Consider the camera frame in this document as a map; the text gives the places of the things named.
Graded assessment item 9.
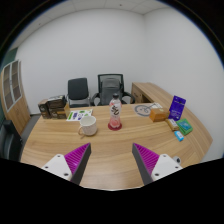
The black mesh office chair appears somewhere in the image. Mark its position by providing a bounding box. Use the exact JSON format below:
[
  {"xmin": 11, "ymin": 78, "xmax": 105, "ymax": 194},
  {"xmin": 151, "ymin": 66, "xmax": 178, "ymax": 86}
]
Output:
[{"xmin": 91, "ymin": 73, "xmax": 136, "ymax": 107}]

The small blue box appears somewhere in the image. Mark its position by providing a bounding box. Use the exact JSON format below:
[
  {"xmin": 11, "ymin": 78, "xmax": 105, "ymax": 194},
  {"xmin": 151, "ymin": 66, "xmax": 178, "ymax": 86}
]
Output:
[{"xmin": 173, "ymin": 130, "xmax": 185, "ymax": 142}]

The white sticker sheet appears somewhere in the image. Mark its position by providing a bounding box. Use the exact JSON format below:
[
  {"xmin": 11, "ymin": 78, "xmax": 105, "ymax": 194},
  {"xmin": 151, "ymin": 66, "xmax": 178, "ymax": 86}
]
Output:
[{"xmin": 65, "ymin": 108, "xmax": 94, "ymax": 122}]

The clear pink drink bottle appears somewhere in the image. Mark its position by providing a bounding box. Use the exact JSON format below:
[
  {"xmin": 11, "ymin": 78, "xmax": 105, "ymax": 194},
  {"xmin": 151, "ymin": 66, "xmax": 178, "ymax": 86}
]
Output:
[{"xmin": 108, "ymin": 92, "xmax": 123, "ymax": 130}]

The dark brown cardboard box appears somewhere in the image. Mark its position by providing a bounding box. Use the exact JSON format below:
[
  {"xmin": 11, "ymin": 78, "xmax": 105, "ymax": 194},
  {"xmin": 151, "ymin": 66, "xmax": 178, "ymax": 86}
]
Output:
[{"xmin": 47, "ymin": 95, "xmax": 68, "ymax": 110}]

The yellow snack pack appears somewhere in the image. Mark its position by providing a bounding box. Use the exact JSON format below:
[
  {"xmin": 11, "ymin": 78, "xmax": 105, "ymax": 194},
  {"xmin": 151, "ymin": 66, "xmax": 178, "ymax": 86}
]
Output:
[{"xmin": 165, "ymin": 118, "xmax": 181, "ymax": 132}]

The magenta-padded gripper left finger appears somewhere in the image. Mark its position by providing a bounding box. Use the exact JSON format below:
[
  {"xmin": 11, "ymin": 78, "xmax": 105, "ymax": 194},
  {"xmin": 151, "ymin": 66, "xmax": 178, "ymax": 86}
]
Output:
[{"xmin": 40, "ymin": 142, "xmax": 92, "ymax": 185}]

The wooden side desk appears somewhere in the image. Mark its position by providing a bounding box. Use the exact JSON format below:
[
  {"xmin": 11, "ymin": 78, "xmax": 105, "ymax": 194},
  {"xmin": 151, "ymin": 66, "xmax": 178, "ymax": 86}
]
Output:
[{"xmin": 130, "ymin": 81, "xmax": 174, "ymax": 108}]

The purple card stand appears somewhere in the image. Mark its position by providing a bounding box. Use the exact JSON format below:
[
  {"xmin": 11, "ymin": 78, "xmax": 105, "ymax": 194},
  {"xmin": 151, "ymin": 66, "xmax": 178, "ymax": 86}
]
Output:
[{"xmin": 168, "ymin": 95, "xmax": 187, "ymax": 122}]

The black leather armchair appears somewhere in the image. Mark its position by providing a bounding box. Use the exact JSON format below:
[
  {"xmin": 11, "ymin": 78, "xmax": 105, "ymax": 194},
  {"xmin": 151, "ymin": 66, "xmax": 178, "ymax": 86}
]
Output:
[{"xmin": 0, "ymin": 119, "xmax": 24, "ymax": 163}]

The dark padded office chair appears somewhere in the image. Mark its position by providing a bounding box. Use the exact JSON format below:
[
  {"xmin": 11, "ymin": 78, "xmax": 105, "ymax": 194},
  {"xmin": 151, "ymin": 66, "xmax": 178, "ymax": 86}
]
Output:
[{"xmin": 66, "ymin": 77, "xmax": 92, "ymax": 108}]

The small green box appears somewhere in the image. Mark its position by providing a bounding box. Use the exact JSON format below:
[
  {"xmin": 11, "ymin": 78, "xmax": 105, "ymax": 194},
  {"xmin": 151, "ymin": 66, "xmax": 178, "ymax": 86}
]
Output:
[{"xmin": 175, "ymin": 118, "xmax": 194, "ymax": 136}]

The wooden cabinet with glass doors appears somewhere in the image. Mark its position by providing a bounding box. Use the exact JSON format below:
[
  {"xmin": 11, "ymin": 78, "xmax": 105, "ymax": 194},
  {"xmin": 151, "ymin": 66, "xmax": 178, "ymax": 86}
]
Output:
[{"xmin": 0, "ymin": 59, "xmax": 32, "ymax": 136}]

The small orange-brown box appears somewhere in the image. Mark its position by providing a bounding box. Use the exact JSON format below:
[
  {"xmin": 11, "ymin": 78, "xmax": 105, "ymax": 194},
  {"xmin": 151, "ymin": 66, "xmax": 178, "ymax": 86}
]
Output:
[{"xmin": 148, "ymin": 107, "xmax": 171, "ymax": 123}]

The white ceramic mug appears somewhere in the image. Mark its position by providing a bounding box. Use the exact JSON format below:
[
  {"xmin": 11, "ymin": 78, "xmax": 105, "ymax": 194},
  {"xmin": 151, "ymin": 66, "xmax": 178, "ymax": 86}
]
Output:
[{"xmin": 77, "ymin": 115, "xmax": 98, "ymax": 137}]

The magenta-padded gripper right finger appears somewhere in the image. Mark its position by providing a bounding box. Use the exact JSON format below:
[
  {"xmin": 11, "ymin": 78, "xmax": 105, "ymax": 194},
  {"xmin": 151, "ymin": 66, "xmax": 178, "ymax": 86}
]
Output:
[{"xmin": 131, "ymin": 142, "xmax": 184, "ymax": 186}]

